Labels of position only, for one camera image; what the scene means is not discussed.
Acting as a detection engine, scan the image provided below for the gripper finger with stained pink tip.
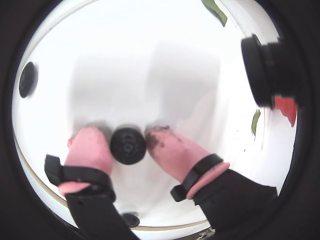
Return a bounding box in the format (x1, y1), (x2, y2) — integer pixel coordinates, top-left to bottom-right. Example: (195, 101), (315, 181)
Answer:
(145, 126), (280, 240)

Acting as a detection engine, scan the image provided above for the gripper finger with pink tip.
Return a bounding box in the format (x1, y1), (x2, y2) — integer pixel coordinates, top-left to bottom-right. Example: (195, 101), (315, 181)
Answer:
(44, 126), (141, 240)

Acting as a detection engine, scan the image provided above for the small dark blueberry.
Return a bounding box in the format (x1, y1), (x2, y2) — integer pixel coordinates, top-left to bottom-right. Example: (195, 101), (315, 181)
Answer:
(109, 126), (147, 166)
(121, 211), (141, 228)

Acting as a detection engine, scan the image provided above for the red collapsible silicone cup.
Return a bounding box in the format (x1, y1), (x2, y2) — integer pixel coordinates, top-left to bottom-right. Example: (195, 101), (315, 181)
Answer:
(273, 96), (298, 128)

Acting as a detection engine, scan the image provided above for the white paper sheet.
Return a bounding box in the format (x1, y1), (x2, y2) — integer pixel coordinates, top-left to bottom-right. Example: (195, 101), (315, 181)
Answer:
(13, 0), (276, 226)

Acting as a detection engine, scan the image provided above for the small narrow green leaf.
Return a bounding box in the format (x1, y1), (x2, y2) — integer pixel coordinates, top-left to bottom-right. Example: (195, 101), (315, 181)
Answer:
(250, 109), (261, 141)

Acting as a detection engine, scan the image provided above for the large dark blueberry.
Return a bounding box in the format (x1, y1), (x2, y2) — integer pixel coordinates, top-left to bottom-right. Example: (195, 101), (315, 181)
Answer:
(19, 61), (39, 99)

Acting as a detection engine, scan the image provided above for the large green leaf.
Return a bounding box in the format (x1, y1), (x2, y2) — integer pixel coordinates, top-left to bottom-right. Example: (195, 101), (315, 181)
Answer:
(201, 0), (228, 28)

